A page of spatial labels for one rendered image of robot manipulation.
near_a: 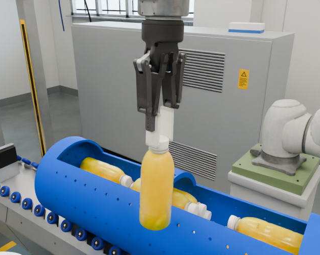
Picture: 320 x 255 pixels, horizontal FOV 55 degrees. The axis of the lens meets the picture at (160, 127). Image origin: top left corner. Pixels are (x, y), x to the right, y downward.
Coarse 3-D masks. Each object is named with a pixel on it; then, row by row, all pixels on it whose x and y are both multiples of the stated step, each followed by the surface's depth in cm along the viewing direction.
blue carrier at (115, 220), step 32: (64, 160) 111; (128, 160) 114; (64, 192) 95; (96, 192) 89; (128, 192) 85; (192, 192) 102; (96, 224) 89; (128, 224) 82; (192, 224) 74; (224, 224) 97; (288, 224) 86
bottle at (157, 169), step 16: (144, 160) 62; (160, 160) 61; (144, 176) 62; (160, 176) 61; (144, 192) 63; (160, 192) 62; (144, 208) 65; (160, 208) 64; (144, 224) 66; (160, 224) 65
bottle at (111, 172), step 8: (88, 160) 112; (96, 160) 112; (88, 168) 110; (96, 168) 108; (104, 168) 107; (112, 168) 107; (104, 176) 106; (112, 176) 105; (120, 176) 105; (120, 184) 105
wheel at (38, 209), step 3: (39, 204) 115; (36, 207) 115; (39, 207) 114; (42, 207) 114; (36, 210) 114; (39, 210) 114; (42, 210) 114; (36, 213) 114; (39, 213) 113; (42, 213) 114; (36, 216) 114; (39, 216) 114
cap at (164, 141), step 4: (160, 136) 63; (164, 136) 63; (160, 140) 61; (164, 140) 61; (168, 140) 61; (160, 144) 60; (164, 144) 60; (168, 144) 62; (152, 148) 61; (160, 148) 60; (164, 148) 61
